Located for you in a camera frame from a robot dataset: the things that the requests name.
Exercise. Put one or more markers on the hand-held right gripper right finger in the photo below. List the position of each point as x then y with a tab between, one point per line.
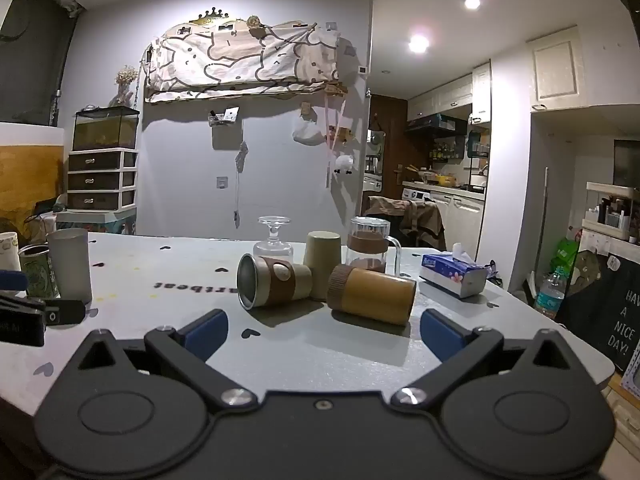
440	335

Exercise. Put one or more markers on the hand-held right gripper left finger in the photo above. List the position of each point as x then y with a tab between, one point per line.
207	332

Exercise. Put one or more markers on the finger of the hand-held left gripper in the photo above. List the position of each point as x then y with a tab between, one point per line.
62	312
11	280

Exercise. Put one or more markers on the green patterned cup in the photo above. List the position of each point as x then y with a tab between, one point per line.
35	272

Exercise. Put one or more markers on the bamboo cup with brown lid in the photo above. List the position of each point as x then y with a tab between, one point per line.
372	295

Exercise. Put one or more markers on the steel cup with brown sleeve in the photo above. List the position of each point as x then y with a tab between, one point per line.
280	282

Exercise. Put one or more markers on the beige cup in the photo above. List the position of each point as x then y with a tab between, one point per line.
322	260

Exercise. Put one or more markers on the white mug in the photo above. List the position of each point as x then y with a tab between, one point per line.
7	252

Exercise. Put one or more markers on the grey tumbler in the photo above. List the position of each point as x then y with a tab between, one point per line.
71	265

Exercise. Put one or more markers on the blue tissue box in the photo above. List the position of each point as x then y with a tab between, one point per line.
450	272

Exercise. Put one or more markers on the clear glass goblet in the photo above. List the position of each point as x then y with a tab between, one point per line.
272	245

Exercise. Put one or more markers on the glass pitcher with brown band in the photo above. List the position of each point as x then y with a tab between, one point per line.
366	247

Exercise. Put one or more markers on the chair with brown cloth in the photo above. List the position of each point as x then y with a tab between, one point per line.
425	220

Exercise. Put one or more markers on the plastic water bottle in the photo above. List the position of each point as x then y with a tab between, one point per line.
550	295

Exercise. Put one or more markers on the white drawer unit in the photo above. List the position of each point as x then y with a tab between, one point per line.
100	180

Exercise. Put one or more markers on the washing machine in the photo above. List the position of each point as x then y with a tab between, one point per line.
417	195

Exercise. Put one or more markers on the green bag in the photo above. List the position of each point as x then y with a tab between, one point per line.
565	255

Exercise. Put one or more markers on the white pole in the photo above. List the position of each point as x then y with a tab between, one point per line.
542	220

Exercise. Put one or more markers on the yellow pot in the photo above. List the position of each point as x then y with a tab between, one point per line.
446	179

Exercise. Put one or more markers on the black chalkboard sign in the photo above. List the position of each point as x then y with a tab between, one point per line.
600	310

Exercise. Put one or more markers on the glass fish tank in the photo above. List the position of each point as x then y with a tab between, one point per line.
105	127

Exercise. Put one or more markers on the white sheep toy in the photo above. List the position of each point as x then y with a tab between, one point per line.
344	164

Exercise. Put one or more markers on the white storage rack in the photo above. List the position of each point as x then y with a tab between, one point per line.
612	225

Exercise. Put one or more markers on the range hood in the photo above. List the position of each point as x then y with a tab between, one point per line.
432	124

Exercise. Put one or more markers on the white plastic bag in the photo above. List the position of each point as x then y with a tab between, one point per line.
306	131

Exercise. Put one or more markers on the dried flower bunch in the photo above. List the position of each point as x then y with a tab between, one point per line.
126	77

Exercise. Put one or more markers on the printed blanket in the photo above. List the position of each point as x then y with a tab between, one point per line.
240	57

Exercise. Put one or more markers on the round ceiling light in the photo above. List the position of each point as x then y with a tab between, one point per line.
471	2
418	43

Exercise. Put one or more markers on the gold crown decoration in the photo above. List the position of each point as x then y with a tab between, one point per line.
216	17

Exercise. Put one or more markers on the white wall cabinet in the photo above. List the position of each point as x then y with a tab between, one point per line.
557	67

